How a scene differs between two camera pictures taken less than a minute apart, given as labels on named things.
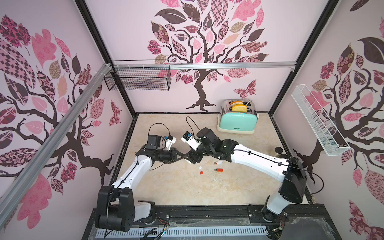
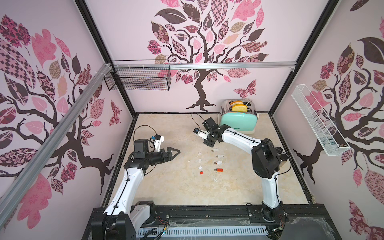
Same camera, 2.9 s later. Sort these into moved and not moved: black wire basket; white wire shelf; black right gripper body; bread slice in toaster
Moved: black right gripper body
Not moved: bread slice in toaster; white wire shelf; black wire basket
